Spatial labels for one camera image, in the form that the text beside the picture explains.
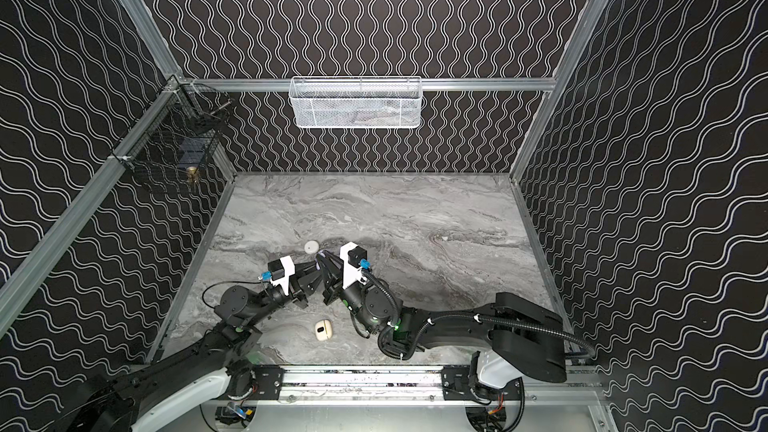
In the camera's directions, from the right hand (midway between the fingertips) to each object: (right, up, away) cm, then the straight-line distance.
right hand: (322, 257), depth 67 cm
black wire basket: (-52, +31, +25) cm, 66 cm away
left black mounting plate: (-15, -32, +8) cm, 36 cm away
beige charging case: (-3, -22, +14) cm, 27 cm away
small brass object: (-40, +21, +15) cm, 47 cm away
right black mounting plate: (+33, -33, +7) cm, 47 cm away
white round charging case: (-10, -2, +30) cm, 32 cm away
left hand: (+2, -2, 0) cm, 3 cm away
